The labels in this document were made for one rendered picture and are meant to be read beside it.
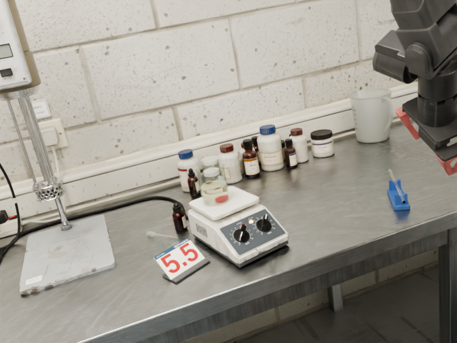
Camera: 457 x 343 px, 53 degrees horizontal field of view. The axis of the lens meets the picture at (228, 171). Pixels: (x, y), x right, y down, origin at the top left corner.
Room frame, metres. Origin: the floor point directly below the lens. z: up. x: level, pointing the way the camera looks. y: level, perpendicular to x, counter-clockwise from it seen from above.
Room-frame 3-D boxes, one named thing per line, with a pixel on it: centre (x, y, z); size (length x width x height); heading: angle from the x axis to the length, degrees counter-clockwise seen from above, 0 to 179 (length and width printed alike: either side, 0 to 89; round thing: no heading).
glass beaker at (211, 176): (0.93, 0.04, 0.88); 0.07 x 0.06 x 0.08; 1
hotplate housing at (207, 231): (0.91, 0.01, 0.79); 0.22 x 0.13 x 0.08; 29
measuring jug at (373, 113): (1.42, -0.49, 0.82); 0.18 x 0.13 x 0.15; 14
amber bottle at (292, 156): (1.30, -0.19, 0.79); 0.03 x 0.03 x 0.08
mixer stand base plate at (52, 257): (1.00, 0.41, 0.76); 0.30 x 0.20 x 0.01; 16
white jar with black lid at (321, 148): (1.36, -0.30, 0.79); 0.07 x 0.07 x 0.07
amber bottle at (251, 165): (1.29, -0.07, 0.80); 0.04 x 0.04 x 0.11
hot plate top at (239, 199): (0.93, 0.02, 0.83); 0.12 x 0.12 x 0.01; 29
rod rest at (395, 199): (0.95, -0.37, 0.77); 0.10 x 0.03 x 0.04; 167
